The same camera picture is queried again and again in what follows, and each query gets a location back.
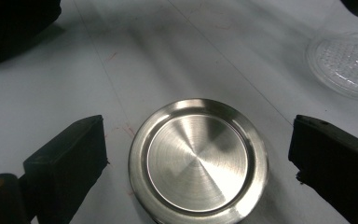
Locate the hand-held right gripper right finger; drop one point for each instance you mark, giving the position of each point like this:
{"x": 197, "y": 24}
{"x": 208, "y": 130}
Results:
{"x": 338, "y": 168}

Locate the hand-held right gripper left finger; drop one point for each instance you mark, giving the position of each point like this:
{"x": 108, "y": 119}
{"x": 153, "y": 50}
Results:
{"x": 65, "y": 168}

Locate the dark cloth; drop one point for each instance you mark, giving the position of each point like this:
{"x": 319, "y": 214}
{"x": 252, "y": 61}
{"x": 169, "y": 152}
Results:
{"x": 9, "y": 28}

